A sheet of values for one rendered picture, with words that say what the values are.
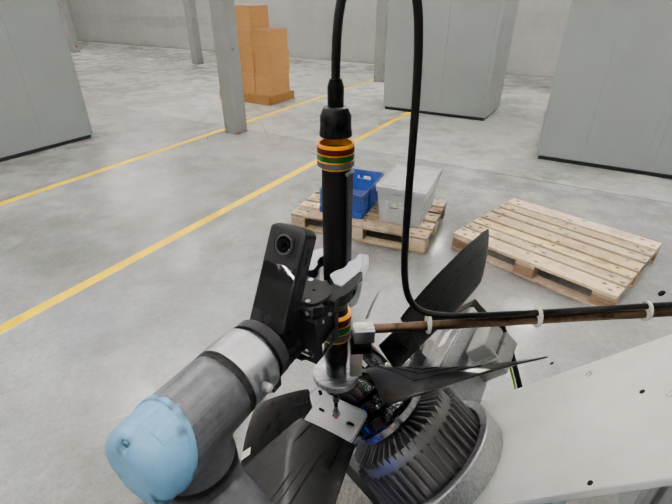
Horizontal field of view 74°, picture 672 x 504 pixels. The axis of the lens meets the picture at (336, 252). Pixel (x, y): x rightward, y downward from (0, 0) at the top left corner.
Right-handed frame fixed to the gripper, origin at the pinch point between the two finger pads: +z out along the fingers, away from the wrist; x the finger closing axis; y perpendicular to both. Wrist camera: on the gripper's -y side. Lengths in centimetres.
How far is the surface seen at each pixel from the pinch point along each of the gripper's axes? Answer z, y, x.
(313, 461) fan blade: -11.8, 30.1, 0.8
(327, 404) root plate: -1.8, 30.0, -2.7
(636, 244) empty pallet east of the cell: 322, 140, 74
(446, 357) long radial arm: 24.3, 35.1, 10.1
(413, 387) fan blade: -11.5, 7.1, 14.7
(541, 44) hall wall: 1206, 92, -135
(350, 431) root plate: -4.4, 30.3, 3.1
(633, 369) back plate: 17.8, 18.4, 38.7
